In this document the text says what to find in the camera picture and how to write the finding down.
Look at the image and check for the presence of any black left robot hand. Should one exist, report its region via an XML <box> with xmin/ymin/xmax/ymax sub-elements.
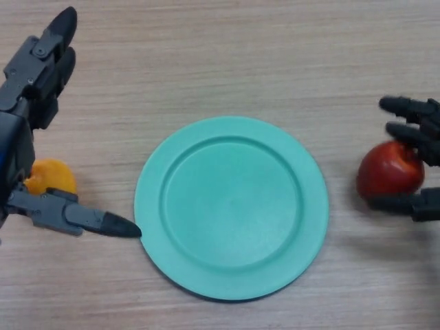
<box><xmin>0</xmin><ymin>6</ymin><xmax>142</xmax><ymax>239</ymax></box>

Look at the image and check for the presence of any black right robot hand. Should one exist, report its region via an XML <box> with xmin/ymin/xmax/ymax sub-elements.
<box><xmin>368</xmin><ymin>96</ymin><xmax>440</xmax><ymax>223</ymax></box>

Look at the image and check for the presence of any red apple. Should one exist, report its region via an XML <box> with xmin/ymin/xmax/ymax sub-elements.
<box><xmin>355</xmin><ymin>140</ymin><xmax>426</xmax><ymax>202</ymax></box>

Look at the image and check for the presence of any green round plate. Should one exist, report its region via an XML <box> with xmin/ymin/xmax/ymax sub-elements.
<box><xmin>133</xmin><ymin>115</ymin><xmax>330</xmax><ymax>303</ymax></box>

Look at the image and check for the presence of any orange round fruit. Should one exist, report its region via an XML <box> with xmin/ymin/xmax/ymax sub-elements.
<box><xmin>24</xmin><ymin>158</ymin><xmax>77</xmax><ymax>197</ymax></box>

